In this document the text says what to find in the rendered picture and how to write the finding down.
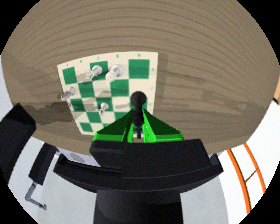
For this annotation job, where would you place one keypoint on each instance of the green and white chessboard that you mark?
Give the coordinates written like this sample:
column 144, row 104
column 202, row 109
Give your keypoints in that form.
column 140, row 70

